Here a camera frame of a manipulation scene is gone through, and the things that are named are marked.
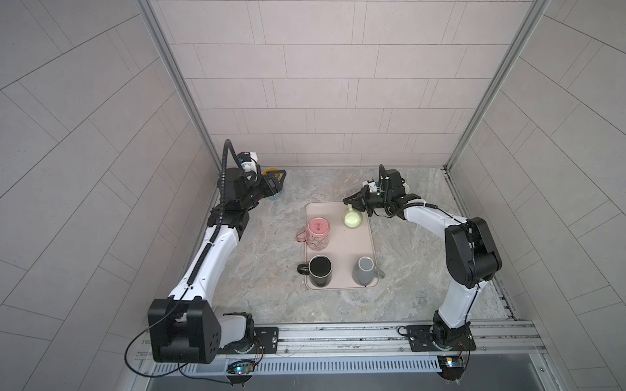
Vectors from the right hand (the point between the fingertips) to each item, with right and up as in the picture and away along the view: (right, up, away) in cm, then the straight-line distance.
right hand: (344, 200), depth 85 cm
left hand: (-19, +10, -10) cm, 24 cm away
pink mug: (-10, -12, -3) cm, 15 cm away
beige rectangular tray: (+1, -17, +6) cm, 18 cm away
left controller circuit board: (-30, -45, -21) cm, 58 cm away
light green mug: (+2, -6, -4) cm, 8 cm away
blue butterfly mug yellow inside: (-20, +2, -17) cm, 26 cm away
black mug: (-9, -21, -9) cm, 25 cm away
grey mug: (+7, -22, -9) cm, 25 cm away
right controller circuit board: (+29, -46, -17) cm, 57 cm away
